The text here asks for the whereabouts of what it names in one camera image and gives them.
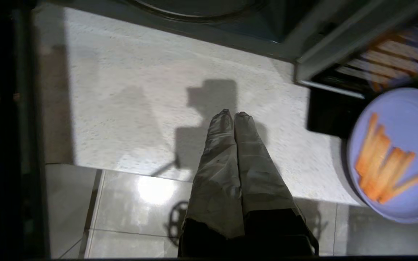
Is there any silver Panasonic microwave oven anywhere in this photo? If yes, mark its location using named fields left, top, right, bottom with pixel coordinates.
left=31, top=0, right=418, bottom=100

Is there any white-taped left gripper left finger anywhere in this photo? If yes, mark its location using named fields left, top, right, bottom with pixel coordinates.
left=178, top=109, right=246, bottom=258

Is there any purple round plate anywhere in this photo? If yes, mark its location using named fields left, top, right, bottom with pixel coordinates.
left=347, top=87, right=418, bottom=223

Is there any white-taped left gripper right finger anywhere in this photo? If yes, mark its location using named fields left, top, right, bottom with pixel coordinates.
left=234, top=112, right=318, bottom=256

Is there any black induction cooktop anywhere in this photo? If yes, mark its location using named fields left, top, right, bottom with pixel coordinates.
left=306, top=72, right=418, bottom=140

